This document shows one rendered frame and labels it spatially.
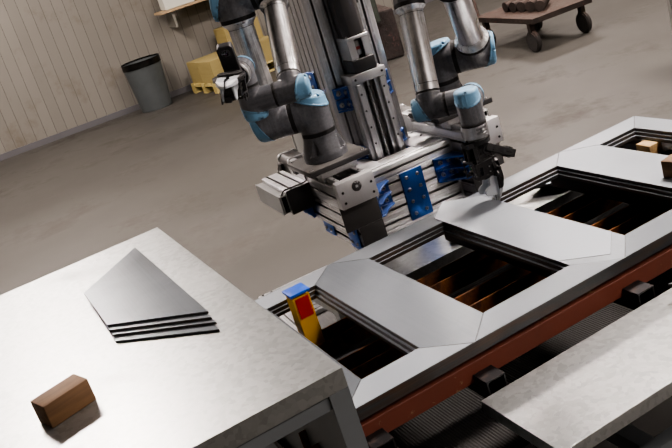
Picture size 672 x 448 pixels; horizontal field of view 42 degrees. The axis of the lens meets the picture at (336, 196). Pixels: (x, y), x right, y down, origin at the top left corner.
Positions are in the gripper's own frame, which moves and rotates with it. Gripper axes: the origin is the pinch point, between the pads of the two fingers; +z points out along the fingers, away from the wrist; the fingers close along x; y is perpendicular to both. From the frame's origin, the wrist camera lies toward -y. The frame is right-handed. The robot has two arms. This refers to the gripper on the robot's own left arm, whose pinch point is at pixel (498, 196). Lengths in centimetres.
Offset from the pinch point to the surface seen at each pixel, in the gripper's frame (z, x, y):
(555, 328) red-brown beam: 8, 62, 34
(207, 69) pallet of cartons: 55, -891, -184
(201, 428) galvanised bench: -20, 76, 117
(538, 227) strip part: 0.6, 28.3, 8.3
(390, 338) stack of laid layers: 2, 40, 64
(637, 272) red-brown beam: 6, 62, 7
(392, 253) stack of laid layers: 2.1, -2.3, 38.3
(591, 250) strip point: 1, 52, 11
